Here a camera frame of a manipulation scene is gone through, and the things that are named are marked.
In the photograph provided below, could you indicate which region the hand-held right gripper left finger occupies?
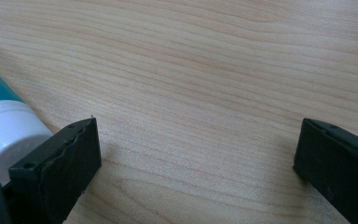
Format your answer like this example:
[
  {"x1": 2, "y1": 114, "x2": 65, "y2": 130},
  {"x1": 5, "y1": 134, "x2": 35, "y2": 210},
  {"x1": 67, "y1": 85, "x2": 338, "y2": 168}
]
[{"x1": 8, "y1": 117, "x2": 103, "y2": 224}]

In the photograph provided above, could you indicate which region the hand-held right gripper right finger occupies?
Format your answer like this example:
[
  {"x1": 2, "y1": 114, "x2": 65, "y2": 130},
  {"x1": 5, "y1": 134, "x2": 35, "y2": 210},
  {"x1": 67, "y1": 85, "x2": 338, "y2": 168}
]
[{"x1": 292, "y1": 118, "x2": 358, "y2": 224}]

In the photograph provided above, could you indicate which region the teal toothpaste tube white cap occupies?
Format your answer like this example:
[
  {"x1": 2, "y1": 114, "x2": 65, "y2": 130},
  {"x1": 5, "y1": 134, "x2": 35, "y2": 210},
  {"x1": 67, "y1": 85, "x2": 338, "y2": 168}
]
[{"x1": 0, "y1": 59, "x2": 54, "y2": 185}]

